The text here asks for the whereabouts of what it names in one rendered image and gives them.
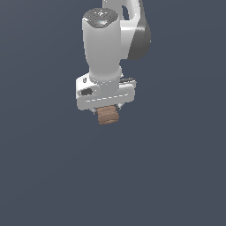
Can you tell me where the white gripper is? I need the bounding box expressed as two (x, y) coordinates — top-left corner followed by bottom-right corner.
(75, 76), (138, 116)

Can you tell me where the brown ribbed wooden object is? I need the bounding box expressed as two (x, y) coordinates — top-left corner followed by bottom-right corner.
(96, 104), (121, 125)

